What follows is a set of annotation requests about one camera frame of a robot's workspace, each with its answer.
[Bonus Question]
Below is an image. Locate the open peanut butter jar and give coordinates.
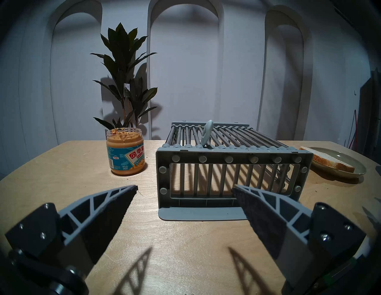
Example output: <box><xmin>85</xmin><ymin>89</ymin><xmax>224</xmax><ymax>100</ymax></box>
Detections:
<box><xmin>106</xmin><ymin>127</ymin><xmax>146</xmax><ymax>176</ymax></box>

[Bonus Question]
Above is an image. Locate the grey metal dish rack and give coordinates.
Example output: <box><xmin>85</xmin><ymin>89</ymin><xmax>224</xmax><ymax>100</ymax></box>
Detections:
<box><xmin>156</xmin><ymin>120</ymin><xmax>314</xmax><ymax>222</ymax></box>

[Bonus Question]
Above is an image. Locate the pale green ceramic plate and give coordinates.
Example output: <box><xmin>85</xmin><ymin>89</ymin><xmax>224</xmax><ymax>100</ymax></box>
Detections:
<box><xmin>304</xmin><ymin>146</ymin><xmax>366</xmax><ymax>179</ymax></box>

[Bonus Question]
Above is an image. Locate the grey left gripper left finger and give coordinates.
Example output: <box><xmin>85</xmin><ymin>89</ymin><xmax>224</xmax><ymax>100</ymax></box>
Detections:
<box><xmin>5</xmin><ymin>185</ymin><xmax>138</xmax><ymax>278</ymax></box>

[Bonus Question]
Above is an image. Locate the tall potted leafy plant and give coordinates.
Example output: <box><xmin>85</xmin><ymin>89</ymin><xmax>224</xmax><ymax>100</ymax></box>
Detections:
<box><xmin>89</xmin><ymin>22</ymin><xmax>158</xmax><ymax>140</ymax></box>

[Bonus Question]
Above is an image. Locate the white bread slice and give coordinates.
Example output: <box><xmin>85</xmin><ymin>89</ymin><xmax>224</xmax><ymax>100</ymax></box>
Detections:
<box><xmin>299</xmin><ymin>146</ymin><xmax>355</xmax><ymax>173</ymax></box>

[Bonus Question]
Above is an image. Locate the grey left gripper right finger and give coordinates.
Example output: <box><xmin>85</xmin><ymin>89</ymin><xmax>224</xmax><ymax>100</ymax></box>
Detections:
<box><xmin>232</xmin><ymin>184</ymin><xmax>366</xmax><ymax>293</ymax></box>

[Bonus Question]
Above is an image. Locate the pale blue butter knife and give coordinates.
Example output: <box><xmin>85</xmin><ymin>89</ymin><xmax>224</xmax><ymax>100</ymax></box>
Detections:
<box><xmin>200</xmin><ymin>120</ymin><xmax>215</xmax><ymax>148</ymax></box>

